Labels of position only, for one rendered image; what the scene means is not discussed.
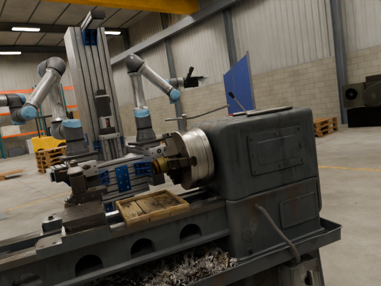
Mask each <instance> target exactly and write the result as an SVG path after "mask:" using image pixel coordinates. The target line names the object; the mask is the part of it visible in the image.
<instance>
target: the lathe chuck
mask: <svg viewBox="0 0 381 286"><path fill-rule="evenodd" d="M187 130H188V131H186V132H183V130H181V131H175V132H173V134H172V137H173V140H174V142H175V145H176V148H177V151H178V152H179V153H180V154H181V157H177V158H182V157H183V158H191V157H192V156H194V157H195V159H196V165H195V166H193V165H192V166H185V167H183V169H181V186H182V188H183V189H185V190H191V189H193V188H197V187H202V186H204V185H205V184H206V182H207V179H208V171H209V170H208V159H207V155H206V151H205V147H204V145H203V142H202V140H201V138H200V136H199V135H198V133H197V132H196V131H195V130H194V129H187ZM172 159H176V158H172ZM199 179H202V182H201V183H196V182H197V181H198V180H199Z"/></svg>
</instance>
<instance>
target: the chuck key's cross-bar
mask: <svg viewBox="0 0 381 286"><path fill-rule="evenodd" d="M229 106H230V105H229V104H228V105H225V106H222V107H219V108H216V109H214V110H211V111H208V112H204V113H202V114H199V115H196V116H192V117H186V119H195V118H197V117H200V116H204V115H206V114H209V113H212V112H215V111H218V110H221V109H223V108H226V107H229ZM182 119H183V118H182V117H179V118H171V119H165V121H173V120H182Z"/></svg>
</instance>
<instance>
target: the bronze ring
mask: <svg viewBox="0 0 381 286"><path fill-rule="evenodd" d="M167 160H170V159H169V158H168V157H167V158H164V157H163V156H161V157H160V158H157V159H155V160H154V161H151V168H152V171H153V173H154V175H159V174H164V173H168V170H169V169H171V168H168V165H167Z"/></svg>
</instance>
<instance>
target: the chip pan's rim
mask: <svg viewBox="0 0 381 286"><path fill-rule="evenodd" d="M320 225H321V226H322V227H323V228H324V229H325V231H324V232H321V233H318V234H315V235H313V236H310V237H308V238H305V239H302V240H300V241H297V242H294V243H293V245H294V246H295V247H296V249H297V250H298V253H299V255H300V256H301V255H303V254H306V253H309V252H310V251H313V250H316V249H318V248H321V247H323V246H326V245H328V244H330V243H333V242H336V241H338V240H341V228H342V225H341V224H338V223H336V222H333V221H330V220H327V219H325V218H322V217H320ZM293 258H296V255H295V253H294V252H293V250H292V248H291V247H290V246H289V245H287V246H284V247H281V248H279V249H276V250H273V251H270V252H268V253H265V254H263V255H260V256H257V257H255V258H252V259H249V260H246V261H244V262H236V261H235V263H237V264H238V266H235V267H232V268H229V269H227V270H224V271H222V272H219V273H217V274H214V275H211V276H208V277H206V278H203V279H201V280H198V281H195V282H193V283H190V284H187V285H185V286H225V285H228V284H231V283H233V282H236V281H238V280H241V279H244V278H245V277H248V276H251V275H253V274H256V273H258V272H261V271H263V270H266V269H268V268H271V267H273V266H276V265H278V264H281V263H283V262H286V261H288V260H290V259H293Z"/></svg>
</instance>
